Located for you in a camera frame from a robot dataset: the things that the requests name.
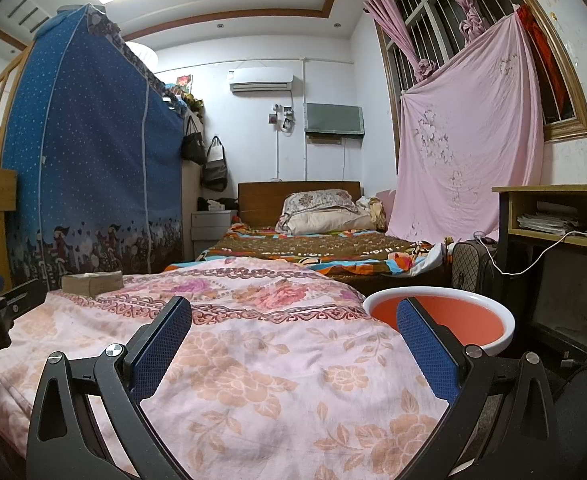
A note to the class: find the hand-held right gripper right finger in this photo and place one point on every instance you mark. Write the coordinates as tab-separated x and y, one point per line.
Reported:
431	347

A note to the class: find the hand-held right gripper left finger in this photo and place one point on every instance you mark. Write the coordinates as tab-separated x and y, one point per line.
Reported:
158	347

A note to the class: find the orange plastic basin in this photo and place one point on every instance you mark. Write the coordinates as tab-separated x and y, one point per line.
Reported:
443	317

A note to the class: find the tan cardboard box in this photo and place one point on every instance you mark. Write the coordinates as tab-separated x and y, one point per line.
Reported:
93	284

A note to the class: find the checked travel bag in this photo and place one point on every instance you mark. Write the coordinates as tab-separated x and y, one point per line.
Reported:
476	270

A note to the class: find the pink floral bedspread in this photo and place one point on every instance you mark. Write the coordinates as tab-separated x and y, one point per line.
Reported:
263	370

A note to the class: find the grey nightstand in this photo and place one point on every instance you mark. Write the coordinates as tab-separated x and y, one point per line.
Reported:
211	232

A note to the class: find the bed with colourful blanket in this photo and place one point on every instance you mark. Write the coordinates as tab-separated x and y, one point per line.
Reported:
323	250

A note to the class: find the yellow crumpled cloth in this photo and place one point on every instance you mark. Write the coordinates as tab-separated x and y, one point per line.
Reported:
373	212

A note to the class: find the blue dotted fabric wardrobe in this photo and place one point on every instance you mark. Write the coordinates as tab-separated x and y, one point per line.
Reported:
88	160

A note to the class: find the black tissue box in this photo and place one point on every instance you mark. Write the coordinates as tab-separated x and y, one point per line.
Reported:
216	204

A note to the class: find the cream pillow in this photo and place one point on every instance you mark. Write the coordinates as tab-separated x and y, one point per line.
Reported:
323	222

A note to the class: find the stack of papers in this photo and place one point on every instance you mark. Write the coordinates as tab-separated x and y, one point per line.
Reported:
548	221

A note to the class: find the wooden bed headboard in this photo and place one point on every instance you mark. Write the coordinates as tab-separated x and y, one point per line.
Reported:
261	200

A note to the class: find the floral pillow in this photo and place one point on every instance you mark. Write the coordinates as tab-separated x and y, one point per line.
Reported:
318	202

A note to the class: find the grey tote bag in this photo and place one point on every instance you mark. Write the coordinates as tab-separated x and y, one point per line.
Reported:
216	170

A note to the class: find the wooden desk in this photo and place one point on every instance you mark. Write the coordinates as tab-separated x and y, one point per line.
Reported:
553	191

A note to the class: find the hanging pink sheet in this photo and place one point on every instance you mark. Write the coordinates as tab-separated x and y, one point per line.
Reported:
468	150

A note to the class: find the black handbag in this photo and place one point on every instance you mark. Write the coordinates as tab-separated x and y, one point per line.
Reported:
193	147

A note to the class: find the clutter atop wardrobe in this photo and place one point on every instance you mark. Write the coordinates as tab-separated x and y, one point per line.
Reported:
188	97

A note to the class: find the white round lantern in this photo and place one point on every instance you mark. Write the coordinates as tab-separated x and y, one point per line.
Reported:
143	55

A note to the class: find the white air conditioner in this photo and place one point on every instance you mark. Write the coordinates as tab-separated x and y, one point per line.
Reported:
261	80

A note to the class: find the dark red cloth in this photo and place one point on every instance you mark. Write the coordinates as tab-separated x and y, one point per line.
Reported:
543	50

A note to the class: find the pink tied curtain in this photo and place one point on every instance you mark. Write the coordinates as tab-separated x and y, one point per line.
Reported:
398	20

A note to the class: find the barred window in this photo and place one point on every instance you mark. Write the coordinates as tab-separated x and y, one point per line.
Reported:
438	15

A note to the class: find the covered wall television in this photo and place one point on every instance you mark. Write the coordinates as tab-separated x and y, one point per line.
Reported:
334	119

